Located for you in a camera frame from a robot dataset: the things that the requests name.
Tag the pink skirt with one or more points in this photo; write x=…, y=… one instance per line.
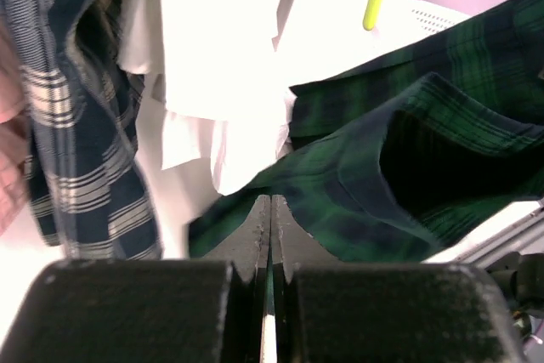
x=14, y=129

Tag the navy cream plaid skirt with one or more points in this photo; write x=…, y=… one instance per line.
x=86, y=191

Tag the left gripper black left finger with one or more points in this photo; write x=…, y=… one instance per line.
x=207, y=310

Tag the white plastic basket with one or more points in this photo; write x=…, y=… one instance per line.
x=435, y=20

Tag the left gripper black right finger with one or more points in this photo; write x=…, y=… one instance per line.
x=330, y=311

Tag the dark green plaid skirt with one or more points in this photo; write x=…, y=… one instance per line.
x=401, y=157

